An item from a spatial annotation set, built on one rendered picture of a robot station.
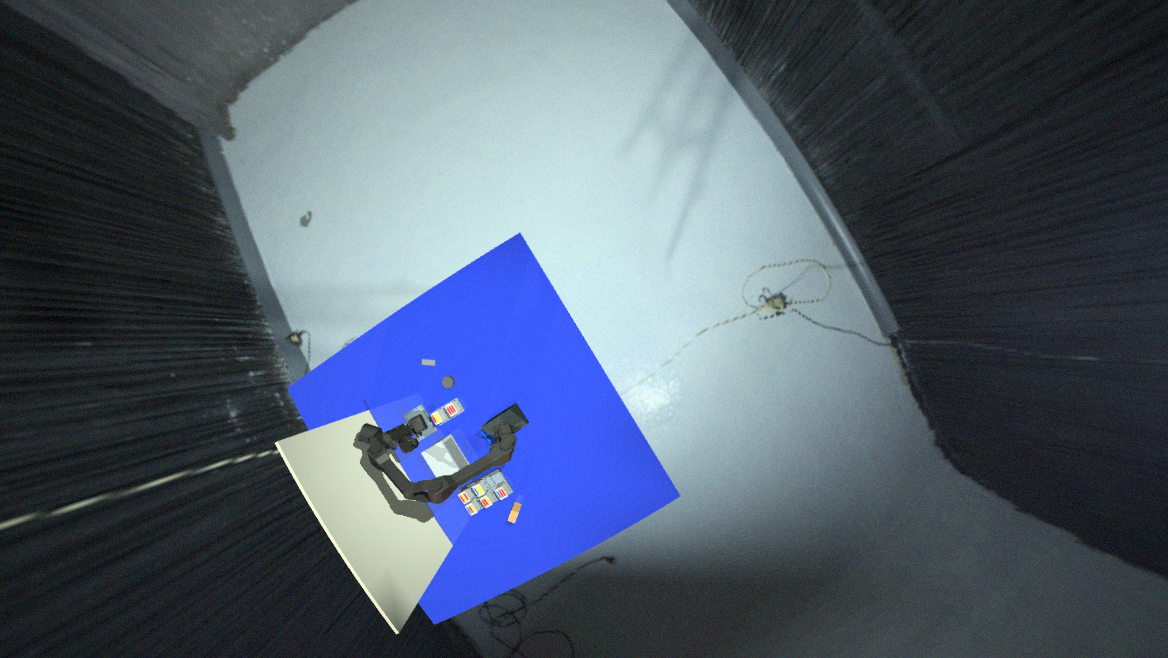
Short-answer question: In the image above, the grey metal rack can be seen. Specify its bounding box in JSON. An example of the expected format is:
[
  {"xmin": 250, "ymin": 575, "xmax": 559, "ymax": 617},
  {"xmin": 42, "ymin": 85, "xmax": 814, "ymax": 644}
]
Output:
[{"xmin": 459, "ymin": 467, "xmax": 514, "ymax": 510}]

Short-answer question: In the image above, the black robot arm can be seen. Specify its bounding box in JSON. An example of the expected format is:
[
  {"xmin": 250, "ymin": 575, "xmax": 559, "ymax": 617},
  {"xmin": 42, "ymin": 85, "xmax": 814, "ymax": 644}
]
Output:
[{"xmin": 359, "ymin": 422, "xmax": 517, "ymax": 504}]

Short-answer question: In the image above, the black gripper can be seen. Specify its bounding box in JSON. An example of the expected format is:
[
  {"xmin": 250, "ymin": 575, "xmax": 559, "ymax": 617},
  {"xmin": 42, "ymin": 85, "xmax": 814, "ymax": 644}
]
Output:
[{"xmin": 392, "ymin": 415, "xmax": 427, "ymax": 442}]

